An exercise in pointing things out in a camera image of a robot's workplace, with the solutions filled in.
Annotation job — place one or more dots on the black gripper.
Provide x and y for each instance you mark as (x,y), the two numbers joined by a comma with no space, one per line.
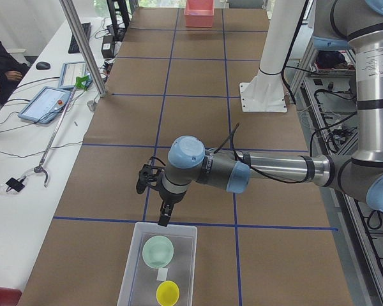
(172,197)

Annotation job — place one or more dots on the mint green bowl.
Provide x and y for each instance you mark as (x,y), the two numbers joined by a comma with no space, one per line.
(157,251)

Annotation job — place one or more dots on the yellow plastic cup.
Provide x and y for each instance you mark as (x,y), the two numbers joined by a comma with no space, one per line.
(167,293)

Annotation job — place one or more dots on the translucent white plastic box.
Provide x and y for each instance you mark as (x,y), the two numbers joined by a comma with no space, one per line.
(139,283)

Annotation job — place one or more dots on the small black power box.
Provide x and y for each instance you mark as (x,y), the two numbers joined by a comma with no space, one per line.
(108,46)

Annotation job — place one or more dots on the white paper label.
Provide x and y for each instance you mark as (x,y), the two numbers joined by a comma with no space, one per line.
(162,274)

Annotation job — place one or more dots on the small black adapter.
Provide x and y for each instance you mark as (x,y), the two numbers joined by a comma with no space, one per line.
(15,185)

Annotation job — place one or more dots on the blue teach pendant near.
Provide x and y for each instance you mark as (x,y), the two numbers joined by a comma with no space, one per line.
(45,105)

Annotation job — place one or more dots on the blue teach pendant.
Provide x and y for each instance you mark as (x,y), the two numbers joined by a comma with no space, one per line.
(70,71)
(45,105)

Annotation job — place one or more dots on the blue teach pendant far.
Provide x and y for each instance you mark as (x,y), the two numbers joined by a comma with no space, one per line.
(70,71)

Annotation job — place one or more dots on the black computer mouse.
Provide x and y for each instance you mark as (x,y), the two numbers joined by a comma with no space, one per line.
(42,65)

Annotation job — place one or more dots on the pink plastic tray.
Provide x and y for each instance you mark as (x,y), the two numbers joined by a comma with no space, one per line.
(199,13)

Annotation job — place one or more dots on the seated person in black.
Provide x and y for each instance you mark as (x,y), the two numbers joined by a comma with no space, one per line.
(11,73)

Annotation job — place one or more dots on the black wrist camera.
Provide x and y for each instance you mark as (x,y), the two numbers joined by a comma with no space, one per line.
(150,174)

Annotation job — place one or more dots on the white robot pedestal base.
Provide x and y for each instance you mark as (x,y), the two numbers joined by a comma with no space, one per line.
(265,92)

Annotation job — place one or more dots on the green handled reacher grabber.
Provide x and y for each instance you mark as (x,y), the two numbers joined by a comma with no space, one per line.
(80,83)

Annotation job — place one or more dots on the aluminium frame post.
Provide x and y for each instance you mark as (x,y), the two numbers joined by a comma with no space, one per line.
(83,43)

